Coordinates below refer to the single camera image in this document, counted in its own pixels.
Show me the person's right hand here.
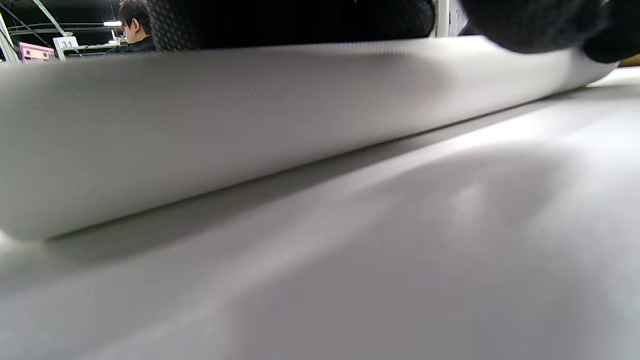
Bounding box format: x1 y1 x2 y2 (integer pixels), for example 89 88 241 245
460 0 640 63

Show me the person's left hand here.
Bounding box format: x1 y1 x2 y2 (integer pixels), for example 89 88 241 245
147 0 436 51

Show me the green striped mouse pad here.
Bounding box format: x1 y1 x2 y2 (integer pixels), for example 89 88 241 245
0 35 618 241

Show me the white number sign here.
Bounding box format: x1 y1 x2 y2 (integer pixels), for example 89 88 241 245
52 36 80 61

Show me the computer monitor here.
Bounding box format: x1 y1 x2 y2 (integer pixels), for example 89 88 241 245
18 42 56 63

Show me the grey metal frame beam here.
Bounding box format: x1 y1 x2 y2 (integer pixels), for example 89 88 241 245
0 12 21 63

